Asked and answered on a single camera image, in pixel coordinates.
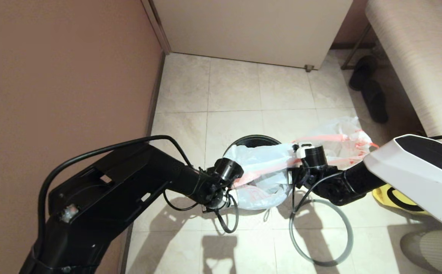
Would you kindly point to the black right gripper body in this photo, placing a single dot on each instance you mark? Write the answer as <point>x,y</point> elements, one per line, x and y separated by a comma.
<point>304,179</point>

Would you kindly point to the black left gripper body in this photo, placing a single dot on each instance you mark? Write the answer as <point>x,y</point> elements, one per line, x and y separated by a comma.
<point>217,198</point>

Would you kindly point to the white plastic bag orange trim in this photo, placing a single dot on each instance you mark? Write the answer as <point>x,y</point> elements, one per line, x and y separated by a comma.
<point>263,160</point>

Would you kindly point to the used white printed trash bag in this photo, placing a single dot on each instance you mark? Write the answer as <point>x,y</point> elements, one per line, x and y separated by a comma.
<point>342,129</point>

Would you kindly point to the black round trash bin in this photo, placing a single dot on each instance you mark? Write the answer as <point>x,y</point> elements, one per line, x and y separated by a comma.
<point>251,140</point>

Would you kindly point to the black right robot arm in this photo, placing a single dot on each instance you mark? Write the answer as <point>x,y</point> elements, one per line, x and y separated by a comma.
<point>415,175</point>

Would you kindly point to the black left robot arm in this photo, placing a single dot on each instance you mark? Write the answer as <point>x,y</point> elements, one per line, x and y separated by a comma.
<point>110,198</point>

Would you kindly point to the yellow fabric bag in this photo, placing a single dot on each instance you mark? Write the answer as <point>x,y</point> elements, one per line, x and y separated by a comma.
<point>380,194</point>

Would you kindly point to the black slipper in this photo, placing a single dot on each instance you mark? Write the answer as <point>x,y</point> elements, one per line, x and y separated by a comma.
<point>376,104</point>
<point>362,72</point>

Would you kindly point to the small metal door stopper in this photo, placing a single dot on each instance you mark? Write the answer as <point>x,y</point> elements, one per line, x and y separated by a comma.
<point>309,68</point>

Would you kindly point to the dark metal bench leg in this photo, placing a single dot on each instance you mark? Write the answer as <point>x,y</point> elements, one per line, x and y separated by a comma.
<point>354,49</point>

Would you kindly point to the grey ribbed cylinder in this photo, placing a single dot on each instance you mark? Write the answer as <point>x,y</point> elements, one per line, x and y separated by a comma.
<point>426,255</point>

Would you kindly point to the white door panel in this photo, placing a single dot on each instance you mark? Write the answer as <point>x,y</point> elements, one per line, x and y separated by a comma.
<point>251,30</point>

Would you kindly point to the wood grain bench top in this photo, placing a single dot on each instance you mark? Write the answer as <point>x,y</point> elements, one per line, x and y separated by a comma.
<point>415,57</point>

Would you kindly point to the grey door frame strip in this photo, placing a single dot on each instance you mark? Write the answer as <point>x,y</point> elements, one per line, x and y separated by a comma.
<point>158,26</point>

